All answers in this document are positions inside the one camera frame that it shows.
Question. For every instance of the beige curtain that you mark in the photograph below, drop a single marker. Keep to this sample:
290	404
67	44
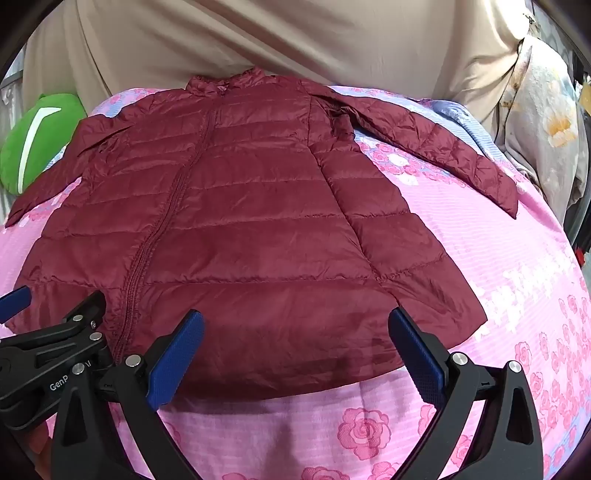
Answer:
277	37

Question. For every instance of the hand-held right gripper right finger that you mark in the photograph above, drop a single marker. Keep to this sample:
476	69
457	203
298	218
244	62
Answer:
415	355

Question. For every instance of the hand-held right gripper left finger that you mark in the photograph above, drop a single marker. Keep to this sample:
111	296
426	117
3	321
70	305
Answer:
178	355

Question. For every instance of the maroon quilted puffer jacket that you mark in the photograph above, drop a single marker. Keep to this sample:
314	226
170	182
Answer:
254	207

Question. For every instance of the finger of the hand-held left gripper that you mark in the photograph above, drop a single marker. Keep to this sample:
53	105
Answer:
90	314
11	302

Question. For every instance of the pale floral cloth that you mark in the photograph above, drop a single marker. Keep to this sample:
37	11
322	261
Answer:
545	147

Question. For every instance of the pink floral bedsheet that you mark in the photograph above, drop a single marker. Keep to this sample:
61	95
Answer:
461	277

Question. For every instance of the green plush pillow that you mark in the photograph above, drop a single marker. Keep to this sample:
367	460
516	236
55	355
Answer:
69	124

